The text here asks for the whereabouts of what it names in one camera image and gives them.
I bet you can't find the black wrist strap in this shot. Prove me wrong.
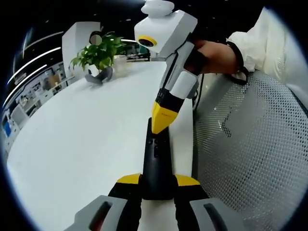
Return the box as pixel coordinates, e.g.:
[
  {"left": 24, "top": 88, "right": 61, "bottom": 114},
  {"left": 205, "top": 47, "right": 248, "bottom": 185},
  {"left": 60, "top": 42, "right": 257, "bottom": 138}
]
[{"left": 225, "top": 38, "right": 249, "bottom": 86}]

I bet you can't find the black curved headset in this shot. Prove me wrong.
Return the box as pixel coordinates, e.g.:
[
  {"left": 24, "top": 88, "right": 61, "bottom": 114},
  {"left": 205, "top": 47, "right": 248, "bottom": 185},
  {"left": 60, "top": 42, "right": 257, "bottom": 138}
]
[{"left": 84, "top": 66, "right": 114, "bottom": 85}]

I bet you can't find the green leafy potted plant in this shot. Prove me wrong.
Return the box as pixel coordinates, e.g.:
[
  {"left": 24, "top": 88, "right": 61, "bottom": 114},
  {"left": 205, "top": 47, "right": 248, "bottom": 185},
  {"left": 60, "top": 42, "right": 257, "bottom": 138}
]
[{"left": 69, "top": 31, "right": 126, "bottom": 72}]

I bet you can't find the grey mesh office chair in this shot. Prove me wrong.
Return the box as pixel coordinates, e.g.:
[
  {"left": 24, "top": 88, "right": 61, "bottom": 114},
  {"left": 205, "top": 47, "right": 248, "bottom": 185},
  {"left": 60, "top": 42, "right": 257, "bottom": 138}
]
[{"left": 193, "top": 71, "right": 308, "bottom": 231}]

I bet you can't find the black remote control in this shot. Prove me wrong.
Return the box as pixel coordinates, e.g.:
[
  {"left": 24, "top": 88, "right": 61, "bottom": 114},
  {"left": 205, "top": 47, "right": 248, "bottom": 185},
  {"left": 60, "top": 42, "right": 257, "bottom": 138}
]
[{"left": 141, "top": 117, "right": 175, "bottom": 201}]

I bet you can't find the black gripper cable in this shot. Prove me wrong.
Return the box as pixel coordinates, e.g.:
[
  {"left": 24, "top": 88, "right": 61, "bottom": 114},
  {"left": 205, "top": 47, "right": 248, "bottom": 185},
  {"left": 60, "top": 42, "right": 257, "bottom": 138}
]
[{"left": 191, "top": 73, "right": 205, "bottom": 108}]

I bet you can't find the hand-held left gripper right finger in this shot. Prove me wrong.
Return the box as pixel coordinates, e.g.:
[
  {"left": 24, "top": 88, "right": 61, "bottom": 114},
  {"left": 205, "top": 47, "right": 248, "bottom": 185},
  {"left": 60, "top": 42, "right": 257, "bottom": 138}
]
[{"left": 173, "top": 174, "right": 238, "bottom": 231}]

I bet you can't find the white ceiling light strip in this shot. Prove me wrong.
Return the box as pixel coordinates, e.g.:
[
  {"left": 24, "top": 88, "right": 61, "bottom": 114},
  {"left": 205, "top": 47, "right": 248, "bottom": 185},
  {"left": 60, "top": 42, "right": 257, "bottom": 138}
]
[
  {"left": 6, "top": 64, "right": 48, "bottom": 85},
  {"left": 13, "top": 46, "right": 62, "bottom": 73}
]

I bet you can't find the white display shelf wall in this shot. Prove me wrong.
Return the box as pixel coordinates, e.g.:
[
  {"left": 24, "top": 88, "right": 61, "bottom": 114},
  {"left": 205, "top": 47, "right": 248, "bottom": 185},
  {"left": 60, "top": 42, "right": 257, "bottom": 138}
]
[{"left": 1, "top": 64, "right": 67, "bottom": 147}]

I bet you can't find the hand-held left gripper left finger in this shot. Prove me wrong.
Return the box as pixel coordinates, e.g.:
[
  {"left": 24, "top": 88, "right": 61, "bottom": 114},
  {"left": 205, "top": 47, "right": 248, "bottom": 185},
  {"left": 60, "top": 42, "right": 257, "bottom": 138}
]
[{"left": 64, "top": 172, "right": 142, "bottom": 231}]

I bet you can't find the person's right hand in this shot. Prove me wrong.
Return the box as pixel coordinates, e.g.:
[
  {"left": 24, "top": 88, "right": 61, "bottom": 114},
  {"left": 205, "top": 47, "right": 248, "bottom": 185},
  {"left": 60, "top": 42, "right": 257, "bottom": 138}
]
[{"left": 189, "top": 39, "right": 239, "bottom": 74}]

